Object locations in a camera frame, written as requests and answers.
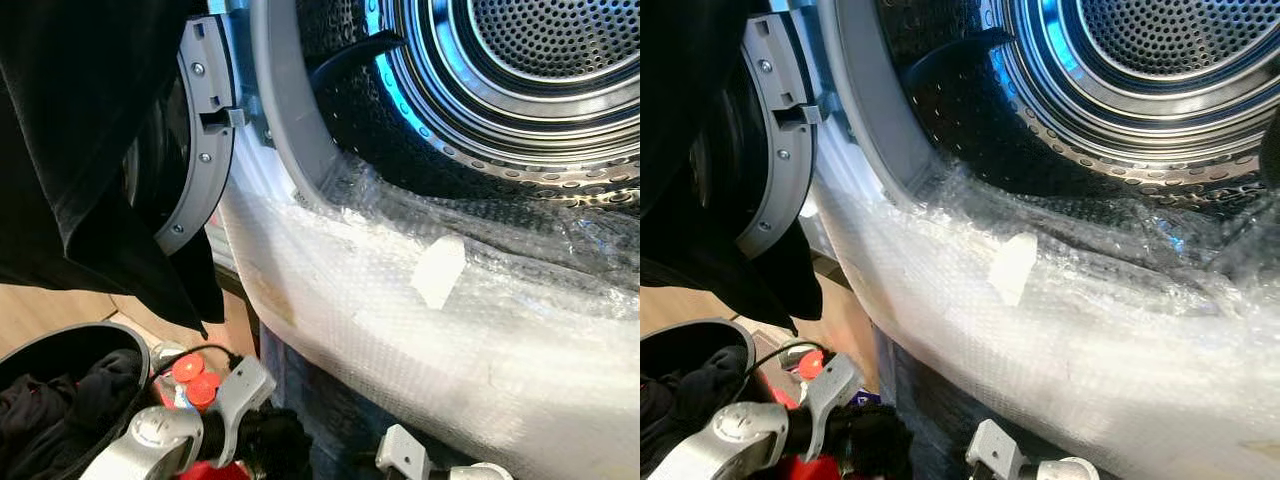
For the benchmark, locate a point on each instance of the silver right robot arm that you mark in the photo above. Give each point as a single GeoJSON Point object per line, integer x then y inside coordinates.
{"type": "Point", "coordinates": [480, 472]}
{"type": "Point", "coordinates": [1068, 469]}

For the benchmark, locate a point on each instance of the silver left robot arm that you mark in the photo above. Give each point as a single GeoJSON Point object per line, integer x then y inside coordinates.
{"type": "Point", "coordinates": [150, 440]}
{"type": "Point", "coordinates": [730, 435]}

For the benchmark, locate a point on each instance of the white washing machine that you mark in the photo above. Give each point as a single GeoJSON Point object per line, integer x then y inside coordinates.
{"type": "Point", "coordinates": [420, 380]}
{"type": "Point", "coordinates": [1080, 380]}

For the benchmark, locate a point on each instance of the dark clothes pile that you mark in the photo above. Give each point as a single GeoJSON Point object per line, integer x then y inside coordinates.
{"type": "Point", "coordinates": [690, 400]}
{"type": "Point", "coordinates": [60, 410]}

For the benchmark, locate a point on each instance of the red plastic container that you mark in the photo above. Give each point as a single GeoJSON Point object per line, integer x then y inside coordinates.
{"type": "Point", "coordinates": [215, 472]}
{"type": "Point", "coordinates": [810, 470]}

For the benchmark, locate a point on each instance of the red bottle cap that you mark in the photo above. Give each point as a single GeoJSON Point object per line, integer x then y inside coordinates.
{"type": "Point", "coordinates": [811, 364]}
{"type": "Point", "coordinates": [187, 367]}
{"type": "Point", "coordinates": [203, 389]}

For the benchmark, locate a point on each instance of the white tape patch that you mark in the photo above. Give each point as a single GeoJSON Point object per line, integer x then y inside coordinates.
{"type": "Point", "coordinates": [438, 270]}
{"type": "Point", "coordinates": [1012, 268]}

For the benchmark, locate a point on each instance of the clear bubble wrap sheet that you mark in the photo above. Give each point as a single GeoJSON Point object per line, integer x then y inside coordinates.
{"type": "Point", "coordinates": [520, 250]}
{"type": "Point", "coordinates": [1130, 260]}

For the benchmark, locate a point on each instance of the grey washer door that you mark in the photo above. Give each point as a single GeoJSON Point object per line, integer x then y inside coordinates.
{"type": "Point", "coordinates": [790, 130]}
{"type": "Point", "coordinates": [205, 130]}

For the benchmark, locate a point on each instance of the grey washer door gasket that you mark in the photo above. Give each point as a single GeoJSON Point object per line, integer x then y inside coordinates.
{"type": "Point", "coordinates": [860, 100]}
{"type": "Point", "coordinates": [285, 100]}

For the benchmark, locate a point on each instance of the perforated steel washer drum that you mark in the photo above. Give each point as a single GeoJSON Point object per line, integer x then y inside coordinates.
{"type": "Point", "coordinates": [520, 90]}
{"type": "Point", "coordinates": [1120, 90]}

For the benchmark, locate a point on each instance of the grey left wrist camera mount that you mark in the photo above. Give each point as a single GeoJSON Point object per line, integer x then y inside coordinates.
{"type": "Point", "coordinates": [240, 395]}
{"type": "Point", "coordinates": [830, 390]}

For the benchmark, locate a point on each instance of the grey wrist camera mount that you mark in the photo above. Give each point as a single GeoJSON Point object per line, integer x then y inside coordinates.
{"type": "Point", "coordinates": [992, 448]}
{"type": "Point", "coordinates": [830, 390]}
{"type": "Point", "coordinates": [402, 452]}
{"type": "Point", "coordinates": [240, 395]}

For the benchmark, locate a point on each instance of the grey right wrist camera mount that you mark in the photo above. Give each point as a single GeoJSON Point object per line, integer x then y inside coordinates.
{"type": "Point", "coordinates": [402, 452]}
{"type": "Point", "coordinates": [992, 448]}

